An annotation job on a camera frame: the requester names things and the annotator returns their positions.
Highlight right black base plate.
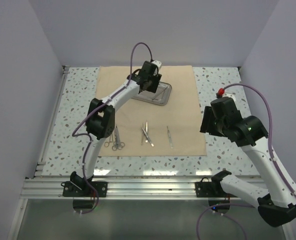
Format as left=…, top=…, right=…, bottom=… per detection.
left=194, top=176, right=227, bottom=198

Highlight stainless steel instrument tray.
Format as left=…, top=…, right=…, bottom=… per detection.
left=132, top=82, right=172, bottom=106

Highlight steel scalpel handle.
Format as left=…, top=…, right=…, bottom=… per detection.
left=166, top=125, right=174, bottom=149

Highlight steel scissors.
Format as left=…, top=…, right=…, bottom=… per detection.
left=112, top=125, right=125, bottom=151

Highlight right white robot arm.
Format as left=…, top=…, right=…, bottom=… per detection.
left=199, top=97, right=296, bottom=227

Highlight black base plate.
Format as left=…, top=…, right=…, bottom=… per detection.
left=194, top=176, right=227, bottom=198
left=60, top=181, right=108, bottom=198

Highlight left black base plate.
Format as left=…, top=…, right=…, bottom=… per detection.
left=60, top=181, right=108, bottom=198

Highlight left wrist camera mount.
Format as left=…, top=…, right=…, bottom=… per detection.
left=151, top=60, right=162, bottom=70

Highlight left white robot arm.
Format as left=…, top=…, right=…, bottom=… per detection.
left=70, top=60, right=162, bottom=197

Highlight beige cloth wrap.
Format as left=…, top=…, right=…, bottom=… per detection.
left=99, top=65, right=207, bottom=157

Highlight aluminium front rail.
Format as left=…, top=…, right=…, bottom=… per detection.
left=20, top=174, right=281, bottom=201

